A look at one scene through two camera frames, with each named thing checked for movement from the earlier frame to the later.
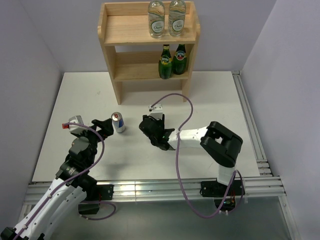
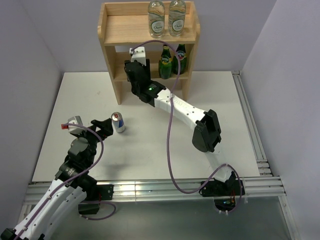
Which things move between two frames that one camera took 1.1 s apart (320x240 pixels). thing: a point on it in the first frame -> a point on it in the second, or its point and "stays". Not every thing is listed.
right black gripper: (161, 121) -> (147, 69)
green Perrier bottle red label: (179, 61) stays
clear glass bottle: (156, 18) stays
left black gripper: (107, 129) stays
